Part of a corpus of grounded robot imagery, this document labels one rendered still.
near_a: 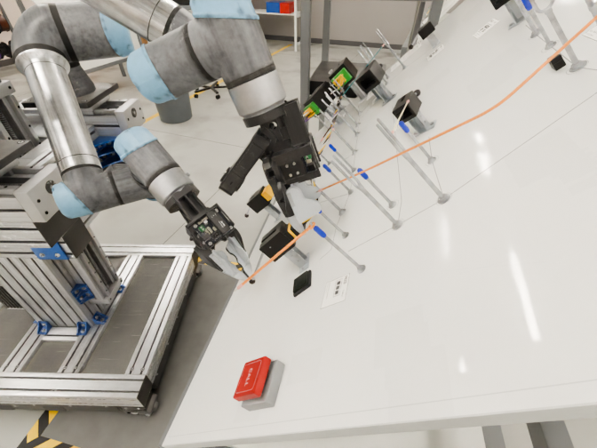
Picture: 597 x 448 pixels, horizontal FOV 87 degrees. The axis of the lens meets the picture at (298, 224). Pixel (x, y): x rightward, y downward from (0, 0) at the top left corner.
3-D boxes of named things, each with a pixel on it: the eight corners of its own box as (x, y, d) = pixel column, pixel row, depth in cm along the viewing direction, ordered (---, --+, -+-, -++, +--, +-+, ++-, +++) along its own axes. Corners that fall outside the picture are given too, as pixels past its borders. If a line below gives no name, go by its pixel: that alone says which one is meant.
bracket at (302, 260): (300, 259, 63) (282, 244, 61) (309, 252, 62) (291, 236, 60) (299, 274, 59) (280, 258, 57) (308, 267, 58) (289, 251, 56)
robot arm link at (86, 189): (-23, -9, 62) (53, 212, 57) (42, -12, 67) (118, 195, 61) (8, 36, 73) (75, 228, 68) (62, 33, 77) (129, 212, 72)
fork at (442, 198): (451, 200, 40) (383, 119, 36) (438, 206, 41) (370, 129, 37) (449, 191, 42) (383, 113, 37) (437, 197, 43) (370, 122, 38)
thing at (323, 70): (306, 96, 138) (306, 80, 134) (320, 74, 164) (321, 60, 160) (382, 101, 133) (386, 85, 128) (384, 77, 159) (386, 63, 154)
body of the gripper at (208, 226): (204, 252, 55) (160, 200, 55) (204, 258, 63) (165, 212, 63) (238, 226, 58) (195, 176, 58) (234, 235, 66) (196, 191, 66)
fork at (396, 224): (403, 227, 44) (336, 157, 40) (393, 232, 45) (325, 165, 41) (402, 218, 46) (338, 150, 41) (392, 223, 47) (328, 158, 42)
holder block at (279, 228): (277, 249, 62) (262, 236, 60) (297, 233, 59) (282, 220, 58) (274, 262, 58) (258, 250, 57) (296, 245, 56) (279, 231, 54)
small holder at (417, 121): (442, 103, 61) (420, 75, 59) (433, 131, 56) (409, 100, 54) (421, 115, 65) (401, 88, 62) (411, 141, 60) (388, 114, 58)
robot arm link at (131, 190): (117, 181, 73) (106, 160, 63) (166, 169, 77) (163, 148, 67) (129, 212, 72) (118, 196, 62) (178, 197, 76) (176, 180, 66)
